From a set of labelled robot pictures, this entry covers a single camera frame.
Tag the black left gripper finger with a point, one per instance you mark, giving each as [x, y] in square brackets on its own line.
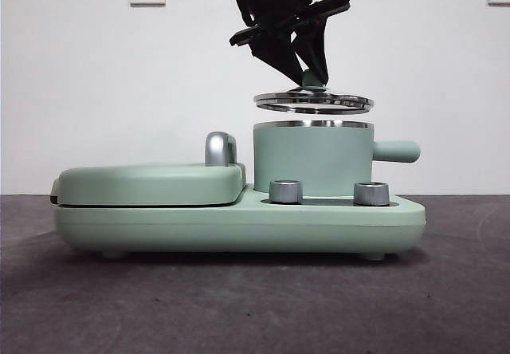
[316, 47]
[279, 51]

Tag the glass pot lid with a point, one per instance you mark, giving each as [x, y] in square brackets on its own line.
[309, 79]

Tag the silver control knob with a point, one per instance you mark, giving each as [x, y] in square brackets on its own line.
[371, 194]
[286, 192]

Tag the mint green breakfast machine base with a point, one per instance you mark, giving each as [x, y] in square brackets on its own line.
[239, 226]

